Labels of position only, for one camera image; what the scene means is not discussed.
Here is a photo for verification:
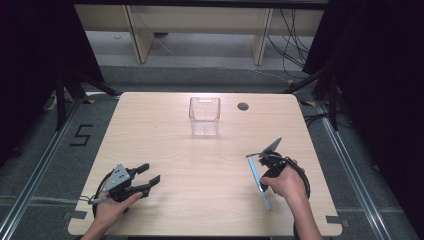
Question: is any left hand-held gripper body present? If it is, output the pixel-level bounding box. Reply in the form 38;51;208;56
101;163;150;203

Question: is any grey cable plug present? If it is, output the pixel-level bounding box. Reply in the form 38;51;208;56
87;195;110;205

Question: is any black tape patch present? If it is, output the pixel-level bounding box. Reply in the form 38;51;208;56
325;215;351;229
63;209;88;221

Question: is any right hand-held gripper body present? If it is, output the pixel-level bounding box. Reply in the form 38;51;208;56
257;136;292;179

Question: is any person's right hand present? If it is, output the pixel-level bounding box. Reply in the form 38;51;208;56
259;164;310;205

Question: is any person's left hand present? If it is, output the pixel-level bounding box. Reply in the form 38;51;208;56
94;191;144;232

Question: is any beige wooden desk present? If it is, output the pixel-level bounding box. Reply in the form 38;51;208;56
73;3;326;66

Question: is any black metal stand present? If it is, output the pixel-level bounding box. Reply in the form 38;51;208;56
280;66;340;132
54;68;122;132

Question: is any white floor cable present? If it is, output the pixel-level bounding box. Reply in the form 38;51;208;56
42;91;73;112

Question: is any bundle of black cables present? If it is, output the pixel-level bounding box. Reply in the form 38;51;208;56
266;8;314;80

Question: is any light blue slim stick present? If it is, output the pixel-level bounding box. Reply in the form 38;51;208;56
247;156;273;212

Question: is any clear plastic container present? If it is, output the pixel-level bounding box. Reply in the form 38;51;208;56
188;96;222;137

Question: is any metal floor rail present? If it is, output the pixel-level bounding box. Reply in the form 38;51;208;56
314;101;393;240
0;98;84;240

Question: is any black curtain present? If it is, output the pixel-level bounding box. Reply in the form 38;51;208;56
0;0;106;168
302;0;424;239

